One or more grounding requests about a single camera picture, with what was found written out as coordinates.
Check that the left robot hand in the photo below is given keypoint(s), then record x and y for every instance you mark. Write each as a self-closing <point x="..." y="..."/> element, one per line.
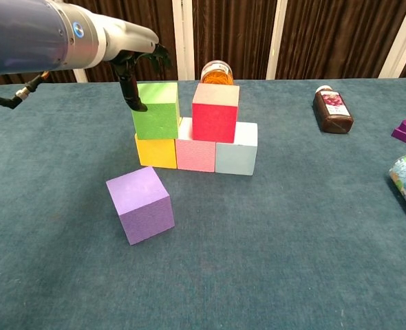
<point x="127" y="38"/>

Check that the green foam cube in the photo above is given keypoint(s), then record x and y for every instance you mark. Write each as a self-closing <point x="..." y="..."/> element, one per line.
<point x="158" y="117"/>

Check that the red foam cube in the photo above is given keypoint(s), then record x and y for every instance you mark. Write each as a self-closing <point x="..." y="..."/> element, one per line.
<point x="213" y="118"/>

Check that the yellow foam cube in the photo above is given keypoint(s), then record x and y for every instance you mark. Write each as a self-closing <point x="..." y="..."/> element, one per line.
<point x="155" y="153"/>

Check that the light blue foam cube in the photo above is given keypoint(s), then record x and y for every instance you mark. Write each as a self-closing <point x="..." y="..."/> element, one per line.
<point x="236" y="156"/>

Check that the purple foam cube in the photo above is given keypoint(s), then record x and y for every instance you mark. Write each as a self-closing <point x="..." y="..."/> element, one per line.
<point x="141" y="206"/>

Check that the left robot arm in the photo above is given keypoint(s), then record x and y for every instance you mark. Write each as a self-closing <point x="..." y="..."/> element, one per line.
<point x="27" y="34"/>

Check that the orange snack jar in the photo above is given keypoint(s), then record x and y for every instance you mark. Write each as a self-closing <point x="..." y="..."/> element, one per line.
<point x="217" y="74"/>

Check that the dark brown curtain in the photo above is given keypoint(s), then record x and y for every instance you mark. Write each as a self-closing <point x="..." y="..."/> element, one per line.
<point x="234" y="38"/>

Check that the pink foam cube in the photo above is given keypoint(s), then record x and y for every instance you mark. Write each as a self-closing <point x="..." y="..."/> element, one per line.
<point x="194" y="154"/>

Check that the dark juice bottle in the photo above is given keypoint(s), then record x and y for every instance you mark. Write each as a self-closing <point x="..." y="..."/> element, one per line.
<point x="333" y="110"/>

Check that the teal table cloth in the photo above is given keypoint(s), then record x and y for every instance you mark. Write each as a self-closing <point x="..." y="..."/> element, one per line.
<point x="203" y="275"/>

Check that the white frame pole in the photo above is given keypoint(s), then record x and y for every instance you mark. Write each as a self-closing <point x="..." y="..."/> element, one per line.
<point x="276" y="38"/>
<point x="400" y="38"/>
<point x="80" y="75"/>
<point x="183" y="38"/>

